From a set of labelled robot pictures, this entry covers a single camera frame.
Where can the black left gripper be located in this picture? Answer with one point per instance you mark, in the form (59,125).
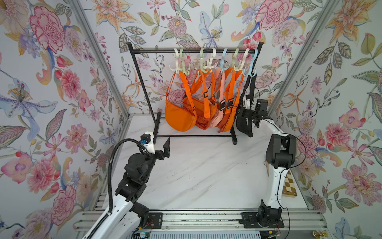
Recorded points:
(166,152)

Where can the bright orange crescent bag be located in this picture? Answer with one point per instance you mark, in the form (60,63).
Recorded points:
(179,118)

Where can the dark orange crescent bag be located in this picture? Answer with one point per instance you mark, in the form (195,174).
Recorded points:
(203,91)

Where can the pink crescent bag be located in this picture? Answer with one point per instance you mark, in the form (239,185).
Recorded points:
(221,103)

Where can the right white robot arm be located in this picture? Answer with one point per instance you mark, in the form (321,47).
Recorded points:
(280,156)

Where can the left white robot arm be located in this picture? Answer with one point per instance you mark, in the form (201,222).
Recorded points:
(124,216)

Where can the black bag on rack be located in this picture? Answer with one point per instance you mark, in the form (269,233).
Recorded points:
(244,116)

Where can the blue hook far right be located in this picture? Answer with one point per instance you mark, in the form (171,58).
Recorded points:
(251,71)

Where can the blue hook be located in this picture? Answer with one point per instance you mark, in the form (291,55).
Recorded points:
(222,65)
(251,71)

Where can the white hook right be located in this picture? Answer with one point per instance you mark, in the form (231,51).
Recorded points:
(245,54)

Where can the white hook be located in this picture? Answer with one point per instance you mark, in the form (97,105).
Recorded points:
(245,54)
(211,64)
(176,69)

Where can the blue hook middle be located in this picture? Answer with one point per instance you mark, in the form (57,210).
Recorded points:
(222,65)

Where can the green hook right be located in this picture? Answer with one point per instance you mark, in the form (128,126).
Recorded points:
(234,59)

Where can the green hook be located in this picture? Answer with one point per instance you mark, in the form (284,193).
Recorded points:
(202,63)
(234,59)
(183,68)

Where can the white hook far left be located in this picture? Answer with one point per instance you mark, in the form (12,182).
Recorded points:
(176,69)

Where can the white hook middle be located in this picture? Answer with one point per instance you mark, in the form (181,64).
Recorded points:
(211,64)

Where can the green hook middle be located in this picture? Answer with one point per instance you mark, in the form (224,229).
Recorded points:
(202,63)

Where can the black metal clothes rack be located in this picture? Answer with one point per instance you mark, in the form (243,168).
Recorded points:
(157,118)

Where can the wooden chessboard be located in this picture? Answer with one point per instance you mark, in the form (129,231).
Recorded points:
(289,188)

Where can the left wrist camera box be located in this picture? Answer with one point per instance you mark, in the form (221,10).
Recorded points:
(147,143)

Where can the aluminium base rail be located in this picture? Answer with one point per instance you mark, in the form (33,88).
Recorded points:
(229,220)

